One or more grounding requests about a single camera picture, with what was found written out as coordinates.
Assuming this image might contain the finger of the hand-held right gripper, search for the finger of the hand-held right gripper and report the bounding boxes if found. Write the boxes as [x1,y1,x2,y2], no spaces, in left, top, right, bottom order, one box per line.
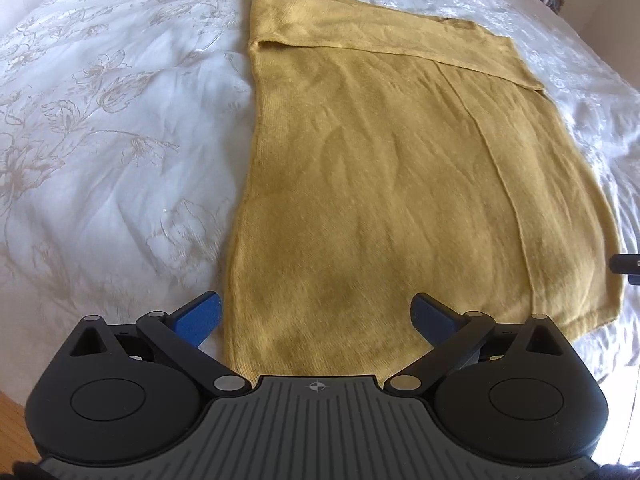
[610,253,640,287]

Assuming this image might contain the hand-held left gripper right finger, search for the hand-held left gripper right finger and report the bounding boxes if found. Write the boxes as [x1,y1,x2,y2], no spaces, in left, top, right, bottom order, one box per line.
[384,293,565,394]

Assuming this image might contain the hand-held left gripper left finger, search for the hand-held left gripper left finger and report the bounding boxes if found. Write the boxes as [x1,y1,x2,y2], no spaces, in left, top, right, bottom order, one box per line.
[69,291,252,394]

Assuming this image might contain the yellow knit sweater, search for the yellow knit sweater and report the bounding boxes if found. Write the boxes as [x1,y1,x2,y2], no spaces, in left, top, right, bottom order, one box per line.
[221,0,626,379]

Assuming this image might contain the white floral bedspread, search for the white floral bedspread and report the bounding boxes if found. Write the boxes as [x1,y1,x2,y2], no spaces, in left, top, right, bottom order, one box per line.
[0,0,640,396]

